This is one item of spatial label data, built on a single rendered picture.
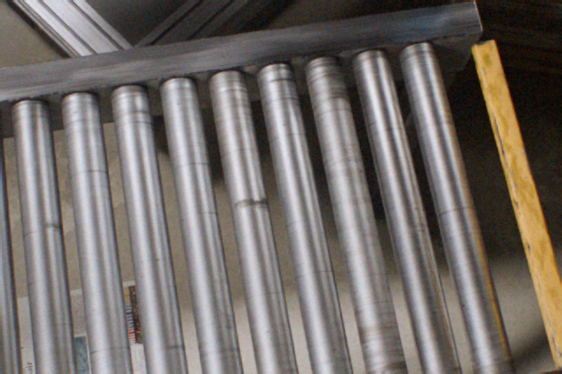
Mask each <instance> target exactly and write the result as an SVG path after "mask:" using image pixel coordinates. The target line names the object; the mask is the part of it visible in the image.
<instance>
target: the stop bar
mask: <svg viewBox="0 0 562 374"><path fill-rule="evenodd" d="M471 50H472V57H473V59H474V60H475V63H476V67H477V71H478V74H479V80H480V84H481V88H482V91H483V95H484V99H485V101H486V108H487V112H488V115H489V118H490V122H491V126H492V127H493V130H494V136H495V139H496V142H497V147H498V150H499V153H500V157H501V164H502V167H503V170H504V174H505V177H506V180H507V185H508V191H509V194H510V197H511V202H513V206H514V208H515V215H516V218H517V222H518V226H519V229H520V233H521V236H522V243H523V246H524V249H525V253H526V256H527V261H528V264H529V267H530V274H531V276H532V281H533V284H534V287H535V291H536V295H537V301H539V305H540V308H541V312H542V315H543V319H544V325H545V328H546V332H547V335H548V340H549V343H550V346H551V352H552V355H553V359H554V363H555V367H556V370H557V372H562V281H561V277H560V274H559V273H558V268H557V264H556V262H555V257H554V254H553V251H552V247H551V242H550V237H549V235H548V231H547V227H546V225H545V221H544V215H543V211H542V208H541V205H540V202H539V197H538V194H537V188H536V185H535V182H533V177H532V175H531V171H530V166H529V161H528V158H527V155H526V151H525V148H524V145H523V141H522V135H521V132H520V128H519V125H518V121H517V117H516V115H515V108H513V105H512V101H511V98H510V95H509V91H508V82H506V78H505V75H504V72H503V68H502V64H501V58H500V56H499V52H498V48H497V45H495V41H494V40H482V41H477V42H474V43H473V44H472V47H471Z"/></svg>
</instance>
